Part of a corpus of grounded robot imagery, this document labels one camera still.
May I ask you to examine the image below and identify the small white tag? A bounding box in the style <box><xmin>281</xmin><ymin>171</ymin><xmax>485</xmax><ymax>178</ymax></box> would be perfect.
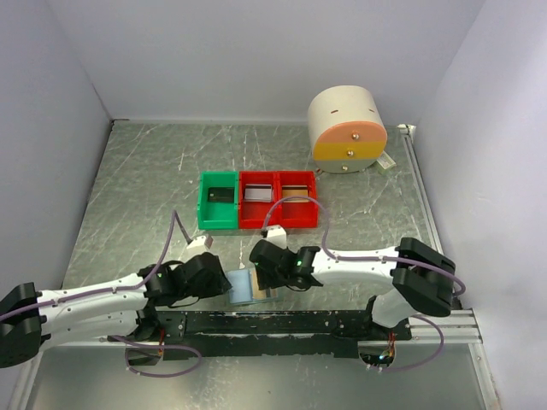
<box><xmin>376</xmin><ymin>152</ymin><xmax>397</xmax><ymax>173</ymax></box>

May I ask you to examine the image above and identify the green plastic bin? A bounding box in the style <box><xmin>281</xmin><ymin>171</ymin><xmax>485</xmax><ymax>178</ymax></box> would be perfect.
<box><xmin>197</xmin><ymin>171</ymin><xmax>238</xmax><ymax>230</ymax></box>

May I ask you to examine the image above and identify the mint green card holder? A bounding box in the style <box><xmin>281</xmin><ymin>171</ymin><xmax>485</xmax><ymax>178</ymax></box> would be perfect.
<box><xmin>226</xmin><ymin>268</ymin><xmax>278</xmax><ymax>305</ymax></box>

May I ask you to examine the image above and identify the right red plastic bin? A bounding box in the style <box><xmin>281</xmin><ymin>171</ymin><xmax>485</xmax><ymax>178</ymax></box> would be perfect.
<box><xmin>277</xmin><ymin>171</ymin><xmax>319</xmax><ymax>229</ymax></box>

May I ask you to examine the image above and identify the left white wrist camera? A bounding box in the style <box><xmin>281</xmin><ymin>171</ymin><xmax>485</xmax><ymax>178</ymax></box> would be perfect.
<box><xmin>185</xmin><ymin>234</ymin><xmax>214</xmax><ymax>255</ymax></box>

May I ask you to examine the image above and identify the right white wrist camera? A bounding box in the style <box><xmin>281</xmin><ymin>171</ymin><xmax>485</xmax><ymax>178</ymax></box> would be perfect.
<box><xmin>261</xmin><ymin>225</ymin><xmax>287</xmax><ymax>249</ymax></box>

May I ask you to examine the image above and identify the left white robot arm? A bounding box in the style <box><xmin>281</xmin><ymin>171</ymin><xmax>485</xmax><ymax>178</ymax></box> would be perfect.
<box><xmin>1</xmin><ymin>252</ymin><xmax>232</xmax><ymax>368</ymax></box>

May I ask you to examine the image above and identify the red plastic bin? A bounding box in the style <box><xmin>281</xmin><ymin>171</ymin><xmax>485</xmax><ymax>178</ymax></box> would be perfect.
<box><xmin>277</xmin><ymin>171</ymin><xmax>319</xmax><ymax>229</ymax></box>
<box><xmin>238</xmin><ymin>171</ymin><xmax>281</xmax><ymax>230</ymax></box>

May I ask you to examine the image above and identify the white magnetic stripe card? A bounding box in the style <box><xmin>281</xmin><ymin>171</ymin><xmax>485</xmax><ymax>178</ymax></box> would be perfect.
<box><xmin>244</xmin><ymin>184</ymin><xmax>274</xmax><ymax>202</ymax></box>

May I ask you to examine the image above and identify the silver aluminium frame rail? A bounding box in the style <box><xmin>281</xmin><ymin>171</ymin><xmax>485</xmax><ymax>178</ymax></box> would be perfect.
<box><xmin>406</xmin><ymin>310</ymin><xmax>483</xmax><ymax>344</ymax></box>

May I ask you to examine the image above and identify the middle red plastic bin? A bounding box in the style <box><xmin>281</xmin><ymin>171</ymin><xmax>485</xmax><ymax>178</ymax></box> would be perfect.
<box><xmin>238</xmin><ymin>171</ymin><xmax>281</xmax><ymax>230</ymax></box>

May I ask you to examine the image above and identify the black card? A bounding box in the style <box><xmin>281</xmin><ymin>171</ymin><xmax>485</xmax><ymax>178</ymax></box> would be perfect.
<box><xmin>208</xmin><ymin>187</ymin><xmax>235</xmax><ymax>203</ymax></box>

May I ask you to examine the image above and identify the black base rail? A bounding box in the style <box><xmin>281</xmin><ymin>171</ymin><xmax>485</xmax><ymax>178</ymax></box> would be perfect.
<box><xmin>126</xmin><ymin>310</ymin><xmax>411</xmax><ymax>359</ymax></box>

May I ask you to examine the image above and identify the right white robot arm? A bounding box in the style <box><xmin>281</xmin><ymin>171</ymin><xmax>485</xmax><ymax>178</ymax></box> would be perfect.
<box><xmin>249</xmin><ymin>237</ymin><xmax>456</xmax><ymax>340</ymax></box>

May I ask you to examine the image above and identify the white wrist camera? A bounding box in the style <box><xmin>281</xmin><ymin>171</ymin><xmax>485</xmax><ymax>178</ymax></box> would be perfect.
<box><xmin>185</xmin><ymin>234</ymin><xmax>214</xmax><ymax>255</ymax></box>
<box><xmin>261</xmin><ymin>225</ymin><xmax>287</xmax><ymax>249</ymax></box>

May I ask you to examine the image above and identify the beige cylindrical drawer cabinet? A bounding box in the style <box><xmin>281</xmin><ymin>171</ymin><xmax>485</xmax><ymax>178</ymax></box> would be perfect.
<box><xmin>308</xmin><ymin>85</ymin><xmax>387</xmax><ymax>174</ymax></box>

